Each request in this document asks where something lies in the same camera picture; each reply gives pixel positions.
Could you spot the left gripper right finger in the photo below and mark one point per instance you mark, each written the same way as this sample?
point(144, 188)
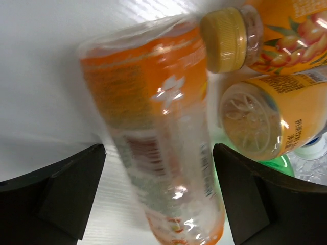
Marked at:
point(265, 206)

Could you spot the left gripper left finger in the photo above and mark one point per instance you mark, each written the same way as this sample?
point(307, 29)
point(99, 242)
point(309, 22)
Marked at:
point(52, 204)

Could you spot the green plastic bottle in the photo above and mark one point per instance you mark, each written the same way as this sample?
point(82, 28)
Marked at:
point(280, 164)

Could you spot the large clear water bottle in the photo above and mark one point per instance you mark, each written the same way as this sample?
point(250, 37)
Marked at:
point(309, 161)

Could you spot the tall orange label bottle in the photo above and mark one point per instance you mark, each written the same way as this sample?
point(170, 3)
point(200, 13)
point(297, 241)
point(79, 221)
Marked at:
point(149, 84)

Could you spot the short orange bottle yellow cap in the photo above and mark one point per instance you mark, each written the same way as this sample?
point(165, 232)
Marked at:
point(270, 37)

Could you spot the blue label yellow bottle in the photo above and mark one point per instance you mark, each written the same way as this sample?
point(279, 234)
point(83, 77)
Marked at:
point(268, 116)

